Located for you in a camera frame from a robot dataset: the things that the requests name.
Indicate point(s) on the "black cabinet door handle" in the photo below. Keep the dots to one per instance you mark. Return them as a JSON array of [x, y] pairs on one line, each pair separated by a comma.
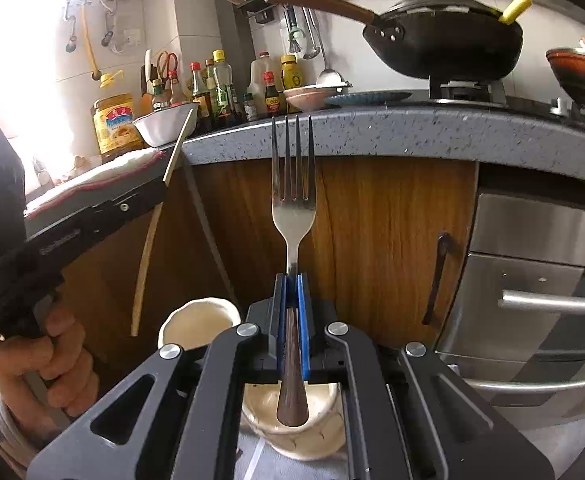
[[443, 246]]

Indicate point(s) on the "pink small bowl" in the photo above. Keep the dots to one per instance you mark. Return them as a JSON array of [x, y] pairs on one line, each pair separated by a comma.
[[310, 98]]

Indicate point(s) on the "wooden chopstick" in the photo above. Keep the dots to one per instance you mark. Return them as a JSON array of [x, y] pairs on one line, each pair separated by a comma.
[[153, 224]]

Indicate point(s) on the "person's left hand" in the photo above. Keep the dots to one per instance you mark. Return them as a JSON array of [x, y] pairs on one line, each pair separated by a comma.
[[60, 358]]

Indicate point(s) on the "white bowl on counter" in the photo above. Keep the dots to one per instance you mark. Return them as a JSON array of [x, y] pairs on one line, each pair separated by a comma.
[[164, 126]]

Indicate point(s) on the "stainless steel oven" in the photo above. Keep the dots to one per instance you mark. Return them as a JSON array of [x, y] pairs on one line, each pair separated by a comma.
[[516, 330]]

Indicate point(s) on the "brown frying pan wooden handle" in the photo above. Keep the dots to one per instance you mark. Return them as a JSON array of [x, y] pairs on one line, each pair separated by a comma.
[[568, 67]]

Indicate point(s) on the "cream floral ceramic utensil holder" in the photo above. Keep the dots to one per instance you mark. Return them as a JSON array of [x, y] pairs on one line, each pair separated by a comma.
[[198, 322]]

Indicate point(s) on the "white jug red cap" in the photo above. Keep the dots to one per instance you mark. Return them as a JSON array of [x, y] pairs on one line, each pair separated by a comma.
[[256, 87]]

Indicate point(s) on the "yellow spatula handle in wok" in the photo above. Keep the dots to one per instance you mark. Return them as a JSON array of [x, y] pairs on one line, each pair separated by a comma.
[[514, 10]]

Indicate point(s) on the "yellow mustard jar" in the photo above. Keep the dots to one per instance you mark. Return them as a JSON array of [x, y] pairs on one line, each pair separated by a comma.
[[290, 72]]

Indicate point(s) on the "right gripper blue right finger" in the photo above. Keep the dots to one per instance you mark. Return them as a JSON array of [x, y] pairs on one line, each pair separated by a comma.
[[306, 323]]

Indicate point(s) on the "black wok with brown handle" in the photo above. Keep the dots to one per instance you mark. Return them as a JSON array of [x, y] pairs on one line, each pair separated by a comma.
[[440, 40]]

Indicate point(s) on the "white red-edged cloth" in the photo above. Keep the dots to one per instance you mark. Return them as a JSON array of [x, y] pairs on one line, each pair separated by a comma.
[[99, 177]]

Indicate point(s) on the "red-cap sauce bottle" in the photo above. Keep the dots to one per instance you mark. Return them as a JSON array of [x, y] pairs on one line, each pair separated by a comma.
[[201, 96]]

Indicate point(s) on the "silver fork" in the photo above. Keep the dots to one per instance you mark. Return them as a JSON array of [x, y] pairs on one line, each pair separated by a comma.
[[293, 213]]

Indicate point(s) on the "yellow lidded jar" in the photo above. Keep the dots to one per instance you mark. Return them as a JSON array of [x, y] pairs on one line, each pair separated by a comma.
[[113, 119]]

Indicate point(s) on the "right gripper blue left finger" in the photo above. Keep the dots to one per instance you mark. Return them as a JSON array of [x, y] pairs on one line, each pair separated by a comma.
[[277, 322]]

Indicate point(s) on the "grey plaid table cloth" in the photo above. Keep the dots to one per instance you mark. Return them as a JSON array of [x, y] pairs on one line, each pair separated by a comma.
[[256, 459]]

